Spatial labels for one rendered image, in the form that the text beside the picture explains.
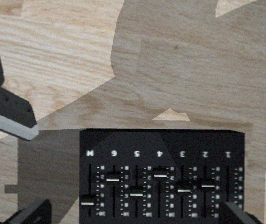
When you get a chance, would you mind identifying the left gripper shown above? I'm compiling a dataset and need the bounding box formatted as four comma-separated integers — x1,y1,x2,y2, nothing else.
0,59,39,142

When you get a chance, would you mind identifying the black lighting desk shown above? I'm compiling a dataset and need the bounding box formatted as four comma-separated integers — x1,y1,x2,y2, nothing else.
79,128,245,224

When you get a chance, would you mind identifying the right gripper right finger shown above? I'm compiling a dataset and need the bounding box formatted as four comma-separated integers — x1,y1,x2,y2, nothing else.
218,202,263,224

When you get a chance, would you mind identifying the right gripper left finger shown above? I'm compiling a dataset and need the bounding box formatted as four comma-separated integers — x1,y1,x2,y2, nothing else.
0,199,52,224

